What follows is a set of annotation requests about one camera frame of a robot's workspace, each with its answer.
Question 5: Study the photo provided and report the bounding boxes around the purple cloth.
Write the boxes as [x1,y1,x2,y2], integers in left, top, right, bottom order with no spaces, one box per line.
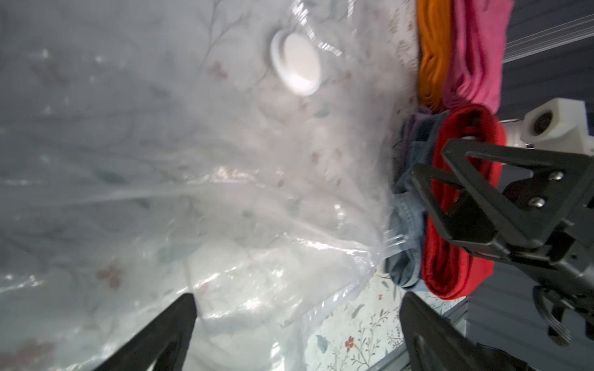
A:
[402,106,433,159]

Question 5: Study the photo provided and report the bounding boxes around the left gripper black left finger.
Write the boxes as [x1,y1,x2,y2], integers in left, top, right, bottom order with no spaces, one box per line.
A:
[97,293,197,370]

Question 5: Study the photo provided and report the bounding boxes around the blue grey cloth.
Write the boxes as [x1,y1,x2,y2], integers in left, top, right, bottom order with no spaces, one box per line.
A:
[385,111,450,292]

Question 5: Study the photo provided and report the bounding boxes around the pink cloth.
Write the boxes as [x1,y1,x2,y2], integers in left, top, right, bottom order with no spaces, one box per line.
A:
[442,0,514,114]

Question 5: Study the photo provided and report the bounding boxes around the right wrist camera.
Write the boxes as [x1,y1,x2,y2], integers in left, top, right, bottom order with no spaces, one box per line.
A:
[504,98,593,156]

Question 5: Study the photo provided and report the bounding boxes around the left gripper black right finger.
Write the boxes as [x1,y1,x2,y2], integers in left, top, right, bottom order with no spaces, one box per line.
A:
[400,292,533,371]

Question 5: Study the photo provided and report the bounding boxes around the white round bag valve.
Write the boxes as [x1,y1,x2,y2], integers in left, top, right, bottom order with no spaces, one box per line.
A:
[270,29,322,97]

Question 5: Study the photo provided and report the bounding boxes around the clear plastic vacuum bag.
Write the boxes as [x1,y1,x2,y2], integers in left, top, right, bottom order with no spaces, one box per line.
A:
[1,1,389,370]

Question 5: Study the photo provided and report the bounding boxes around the orange trousers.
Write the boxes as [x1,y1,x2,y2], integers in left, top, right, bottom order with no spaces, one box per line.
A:
[417,0,452,112]

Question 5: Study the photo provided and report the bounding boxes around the red cloth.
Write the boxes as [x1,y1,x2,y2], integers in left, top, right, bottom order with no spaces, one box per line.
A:
[422,104,507,301]

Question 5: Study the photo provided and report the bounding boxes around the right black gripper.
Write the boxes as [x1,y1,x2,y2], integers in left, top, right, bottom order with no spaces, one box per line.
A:
[411,139,593,320]

